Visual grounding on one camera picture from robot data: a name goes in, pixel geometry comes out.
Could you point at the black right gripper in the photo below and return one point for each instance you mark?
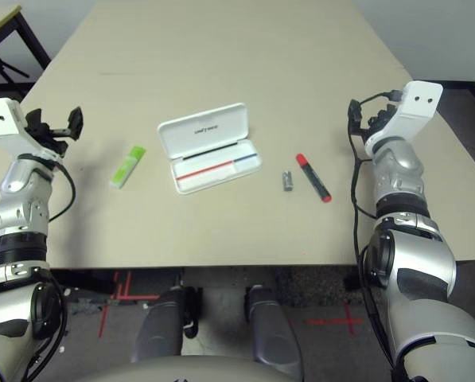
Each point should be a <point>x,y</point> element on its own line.
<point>373,123</point>

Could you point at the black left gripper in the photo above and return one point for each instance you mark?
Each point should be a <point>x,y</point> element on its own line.
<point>50,137</point>

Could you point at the green highlighter pen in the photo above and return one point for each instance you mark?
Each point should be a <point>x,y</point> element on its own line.
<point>127,167</point>

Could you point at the black marker with red cap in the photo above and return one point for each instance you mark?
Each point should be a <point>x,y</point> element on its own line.
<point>313,178</point>

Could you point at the white plastic pencil case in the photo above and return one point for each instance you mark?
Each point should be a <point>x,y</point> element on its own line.
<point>205,131</point>

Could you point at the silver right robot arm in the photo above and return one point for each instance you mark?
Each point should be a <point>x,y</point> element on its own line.
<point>404,254</point>

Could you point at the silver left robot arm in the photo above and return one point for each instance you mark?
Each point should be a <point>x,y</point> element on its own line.
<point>18,199</point>

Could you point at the grey robot left leg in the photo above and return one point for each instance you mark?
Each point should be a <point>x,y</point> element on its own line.
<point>157,334</point>

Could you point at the grey robot leg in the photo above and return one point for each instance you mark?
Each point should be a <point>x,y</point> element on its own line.
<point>273,334</point>
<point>157,334</point>

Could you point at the grey robot right leg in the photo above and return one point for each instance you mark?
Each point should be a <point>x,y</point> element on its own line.
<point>273,334</point>

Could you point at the beige robot torso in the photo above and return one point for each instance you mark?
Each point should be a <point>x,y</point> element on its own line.
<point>181,372</point>

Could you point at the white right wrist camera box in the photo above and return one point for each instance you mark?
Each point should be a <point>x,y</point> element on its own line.
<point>416,103</point>

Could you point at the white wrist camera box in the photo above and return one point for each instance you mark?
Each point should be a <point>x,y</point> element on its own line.
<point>0,119</point>
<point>416,103</point>

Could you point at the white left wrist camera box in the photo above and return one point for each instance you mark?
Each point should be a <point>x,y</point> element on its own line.
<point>0,119</point>

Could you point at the side table with black frame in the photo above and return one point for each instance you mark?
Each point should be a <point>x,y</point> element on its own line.
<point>30,37</point>

